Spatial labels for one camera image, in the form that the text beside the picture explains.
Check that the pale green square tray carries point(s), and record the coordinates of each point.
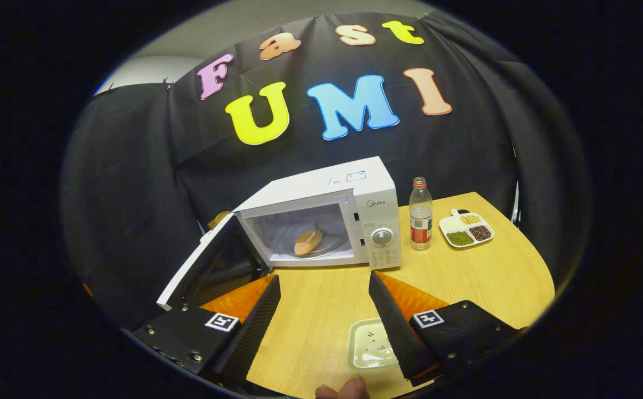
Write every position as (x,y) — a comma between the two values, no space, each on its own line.
(368,343)

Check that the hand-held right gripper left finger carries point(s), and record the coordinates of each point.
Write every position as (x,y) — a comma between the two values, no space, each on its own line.
(249,335)

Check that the white divided dish of beans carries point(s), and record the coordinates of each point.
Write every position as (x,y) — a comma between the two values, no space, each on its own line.
(465,230)

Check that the black backdrop cloth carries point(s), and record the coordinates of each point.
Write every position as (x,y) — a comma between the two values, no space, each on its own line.
(133,166)

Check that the clear red label plastic bottle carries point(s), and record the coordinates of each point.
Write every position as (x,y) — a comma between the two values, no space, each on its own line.
(420,221)

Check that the white microwave oven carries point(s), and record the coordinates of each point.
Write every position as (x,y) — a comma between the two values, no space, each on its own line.
(377,188)

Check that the orange breaded food piece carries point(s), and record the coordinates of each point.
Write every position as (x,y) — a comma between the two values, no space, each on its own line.
(307,243)

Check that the brown bread slice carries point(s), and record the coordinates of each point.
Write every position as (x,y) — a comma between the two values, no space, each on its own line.
(219,219)

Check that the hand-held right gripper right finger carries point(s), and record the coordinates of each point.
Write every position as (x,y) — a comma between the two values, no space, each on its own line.
(396,332)

